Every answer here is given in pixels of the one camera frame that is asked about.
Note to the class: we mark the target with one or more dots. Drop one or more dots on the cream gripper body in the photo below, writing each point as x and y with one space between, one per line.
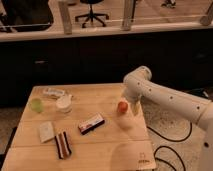
135 108

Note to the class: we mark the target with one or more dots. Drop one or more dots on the red orange apple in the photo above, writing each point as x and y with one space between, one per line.
122 107

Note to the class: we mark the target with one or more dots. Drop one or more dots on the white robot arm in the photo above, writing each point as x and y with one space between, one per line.
193 108

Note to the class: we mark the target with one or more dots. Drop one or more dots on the green plastic cup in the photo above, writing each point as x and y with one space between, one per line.
36 105

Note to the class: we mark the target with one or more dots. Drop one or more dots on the black white red box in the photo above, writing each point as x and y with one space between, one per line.
91 123

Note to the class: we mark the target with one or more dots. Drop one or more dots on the dark low cabinet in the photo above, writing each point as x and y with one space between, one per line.
177 59

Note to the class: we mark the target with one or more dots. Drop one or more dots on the brown striped chocolate bar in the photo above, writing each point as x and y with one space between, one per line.
62 145

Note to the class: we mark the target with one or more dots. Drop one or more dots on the black office chair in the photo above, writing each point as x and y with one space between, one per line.
91 15

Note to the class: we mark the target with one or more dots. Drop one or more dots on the wooden post middle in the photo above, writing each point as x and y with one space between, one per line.
127 15

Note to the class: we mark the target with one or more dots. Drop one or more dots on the wooden post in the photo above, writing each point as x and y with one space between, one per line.
127 15
208 17
65 16

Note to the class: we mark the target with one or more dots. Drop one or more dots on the wooden post right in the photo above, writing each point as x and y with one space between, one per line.
208 17

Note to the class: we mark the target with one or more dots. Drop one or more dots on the wooden post left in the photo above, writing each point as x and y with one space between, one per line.
65 16

